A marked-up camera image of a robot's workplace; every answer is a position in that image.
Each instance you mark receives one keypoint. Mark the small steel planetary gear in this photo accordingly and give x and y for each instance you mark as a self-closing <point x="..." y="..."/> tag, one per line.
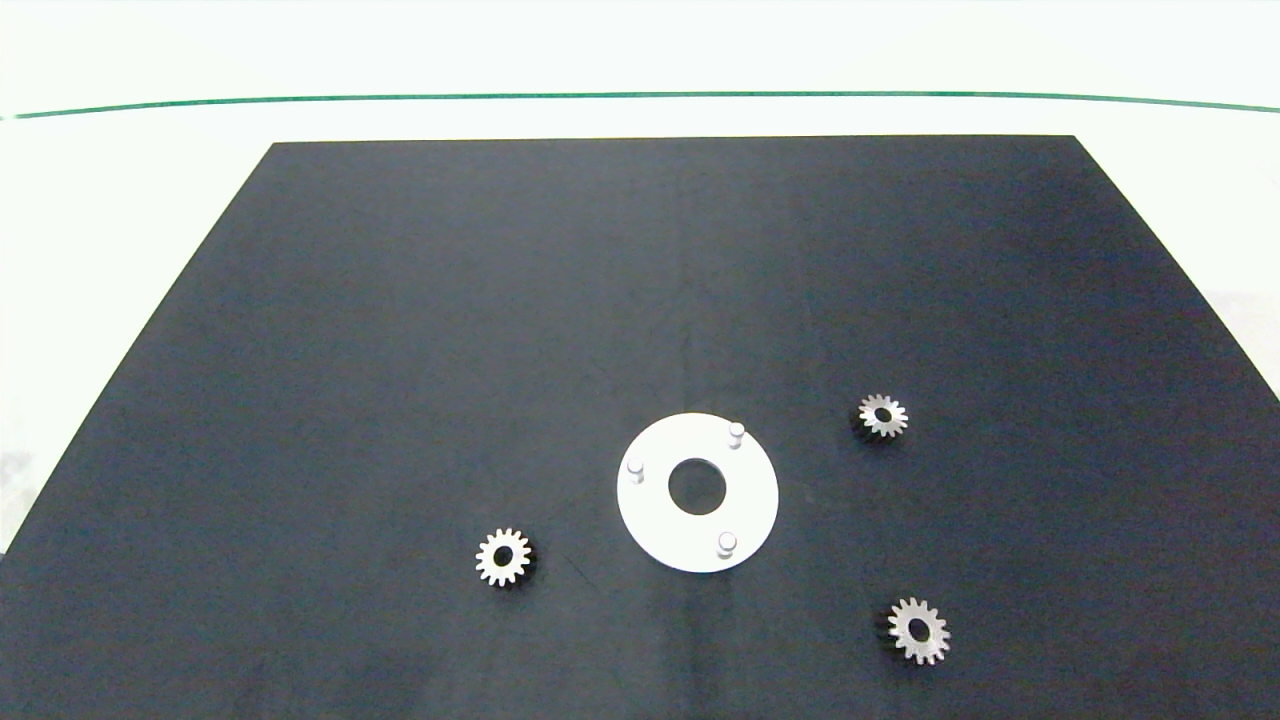
<point x="933" y="637"/>
<point x="490" y="561"/>
<point x="895" y="417"/>

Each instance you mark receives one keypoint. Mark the dark rectangular work mat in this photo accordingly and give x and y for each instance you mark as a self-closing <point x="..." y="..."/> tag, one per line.
<point x="400" y="350"/>

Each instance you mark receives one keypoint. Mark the round white carrier plate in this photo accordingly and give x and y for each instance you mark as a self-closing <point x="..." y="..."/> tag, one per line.
<point x="650" y="520"/>

